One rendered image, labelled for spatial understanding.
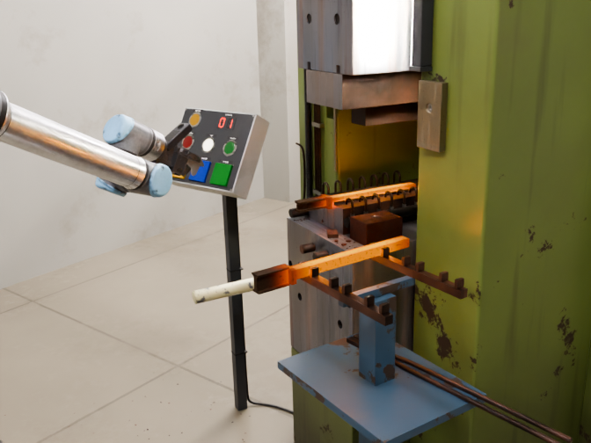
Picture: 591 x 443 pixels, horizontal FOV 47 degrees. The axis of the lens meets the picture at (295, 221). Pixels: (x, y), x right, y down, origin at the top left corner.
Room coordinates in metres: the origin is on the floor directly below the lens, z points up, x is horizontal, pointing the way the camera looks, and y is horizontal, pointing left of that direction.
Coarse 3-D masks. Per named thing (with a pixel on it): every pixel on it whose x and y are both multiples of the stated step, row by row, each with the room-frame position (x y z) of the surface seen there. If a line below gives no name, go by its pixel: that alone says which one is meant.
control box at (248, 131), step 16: (192, 112) 2.42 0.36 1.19; (208, 112) 2.37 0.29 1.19; (224, 112) 2.33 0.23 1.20; (208, 128) 2.33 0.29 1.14; (224, 128) 2.29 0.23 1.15; (240, 128) 2.25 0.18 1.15; (256, 128) 2.24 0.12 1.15; (192, 144) 2.34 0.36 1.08; (224, 144) 2.25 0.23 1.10; (240, 144) 2.22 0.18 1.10; (256, 144) 2.24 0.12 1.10; (208, 160) 2.26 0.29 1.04; (224, 160) 2.22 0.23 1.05; (240, 160) 2.18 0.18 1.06; (256, 160) 2.24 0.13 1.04; (208, 176) 2.23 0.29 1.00; (240, 176) 2.17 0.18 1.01; (224, 192) 2.18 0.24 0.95; (240, 192) 2.17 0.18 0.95
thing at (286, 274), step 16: (384, 240) 1.58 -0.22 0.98; (400, 240) 1.57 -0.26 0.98; (336, 256) 1.48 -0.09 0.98; (352, 256) 1.48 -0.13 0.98; (368, 256) 1.51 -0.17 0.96; (256, 272) 1.36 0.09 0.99; (272, 272) 1.36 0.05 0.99; (288, 272) 1.39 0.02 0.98; (304, 272) 1.41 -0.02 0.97; (256, 288) 1.35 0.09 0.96; (272, 288) 1.36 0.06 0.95
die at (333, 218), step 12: (408, 180) 2.16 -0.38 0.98; (336, 192) 2.03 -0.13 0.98; (384, 192) 1.94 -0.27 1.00; (396, 192) 1.96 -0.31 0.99; (408, 192) 1.96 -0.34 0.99; (336, 204) 1.86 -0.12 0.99; (348, 204) 1.86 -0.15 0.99; (360, 204) 1.86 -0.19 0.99; (372, 204) 1.86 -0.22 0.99; (384, 204) 1.88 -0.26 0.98; (396, 204) 1.90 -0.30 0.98; (408, 204) 1.92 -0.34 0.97; (312, 216) 1.97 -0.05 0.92; (324, 216) 1.91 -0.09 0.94; (336, 216) 1.84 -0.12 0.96; (348, 216) 1.82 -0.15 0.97; (408, 216) 1.92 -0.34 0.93; (336, 228) 1.84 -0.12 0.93; (348, 228) 1.82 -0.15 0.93
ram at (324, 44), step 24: (312, 0) 1.95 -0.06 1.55; (336, 0) 1.84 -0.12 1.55; (360, 0) 1.78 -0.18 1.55; (384, 0) 1.81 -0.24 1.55; (408, 0) 1.85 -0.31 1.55; (312, 24) 1.95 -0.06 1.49; (336, 24) 1.84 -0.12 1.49; (360, 24) 1.78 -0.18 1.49; (384, 24) 1.81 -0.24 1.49; (408, 24) 1.85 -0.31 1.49; (312, 48) 1.95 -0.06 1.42; (336, 48) 1.84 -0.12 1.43; (360, 48) 1.78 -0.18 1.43; (384, 48) 1.81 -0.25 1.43; (408, 48) 1.85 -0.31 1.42; (336, 72) 1.84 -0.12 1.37; (360, 72) 1.78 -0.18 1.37; (384, 72) 1.82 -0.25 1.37
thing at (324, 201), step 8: (400, 184) 2.01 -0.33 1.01; (408, 184) 2.01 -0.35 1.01; (352, 192) 1.92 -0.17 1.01; (360, 192) 1.92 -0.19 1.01; (368, 192) 1.93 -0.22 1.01; (376, 192) 1.94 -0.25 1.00; (296, 200) 1.84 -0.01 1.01; (304, 200) 1.84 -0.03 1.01; (312, 200) 1.84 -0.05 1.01; (320, 200) 1.85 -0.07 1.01; (328, 200) 1.85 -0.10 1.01; (336, 200) 1.88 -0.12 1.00; (296, 208) 1.83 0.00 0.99; (304, 208) 1.84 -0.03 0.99; (312, 208) 1.84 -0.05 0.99; (320, 208) 1.85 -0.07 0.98; (328, 208) 1.85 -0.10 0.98
